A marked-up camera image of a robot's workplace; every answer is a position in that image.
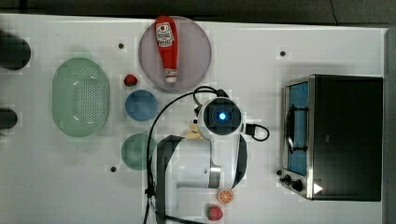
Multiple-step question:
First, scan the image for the peeled toy banana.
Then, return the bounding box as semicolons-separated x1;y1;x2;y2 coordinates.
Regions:
186;123;203;139

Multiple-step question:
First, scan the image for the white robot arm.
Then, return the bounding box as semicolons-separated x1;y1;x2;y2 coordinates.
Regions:
152;97;248;224

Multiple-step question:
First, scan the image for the black toaster oven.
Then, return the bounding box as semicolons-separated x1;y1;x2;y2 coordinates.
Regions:
277;75;384;202

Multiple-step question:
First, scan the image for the blue bowl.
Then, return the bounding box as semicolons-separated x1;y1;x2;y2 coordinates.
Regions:
124;90;158;121

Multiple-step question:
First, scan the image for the grey round plate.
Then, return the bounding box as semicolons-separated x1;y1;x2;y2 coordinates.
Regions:
138;16;211;91

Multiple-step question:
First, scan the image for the small red strawberry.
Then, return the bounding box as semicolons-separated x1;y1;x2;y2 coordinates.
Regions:
123;74;138;87

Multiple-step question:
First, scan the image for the red ketchup bottle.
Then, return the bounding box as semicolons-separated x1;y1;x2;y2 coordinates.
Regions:
154;16;178;83

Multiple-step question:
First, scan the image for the orange half toy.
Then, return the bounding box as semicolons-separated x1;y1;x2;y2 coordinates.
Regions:
217;189;234;204

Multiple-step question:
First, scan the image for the large red strawberry toy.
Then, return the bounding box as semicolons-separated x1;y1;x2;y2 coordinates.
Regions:
206;205;223;221

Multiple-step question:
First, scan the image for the green oval colander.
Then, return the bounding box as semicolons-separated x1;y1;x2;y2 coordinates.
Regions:
51;58;110;137

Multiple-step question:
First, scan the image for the short black cup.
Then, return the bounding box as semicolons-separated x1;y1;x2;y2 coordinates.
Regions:
0;108;18;130

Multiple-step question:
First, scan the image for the tall black cup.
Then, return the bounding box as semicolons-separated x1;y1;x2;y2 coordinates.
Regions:
0;31;32;71

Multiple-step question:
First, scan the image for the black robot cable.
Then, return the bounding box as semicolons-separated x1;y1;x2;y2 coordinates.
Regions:
142;86;271;224

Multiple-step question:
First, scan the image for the green cup with handle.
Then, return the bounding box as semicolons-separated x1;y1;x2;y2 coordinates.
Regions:
121;133;157;171

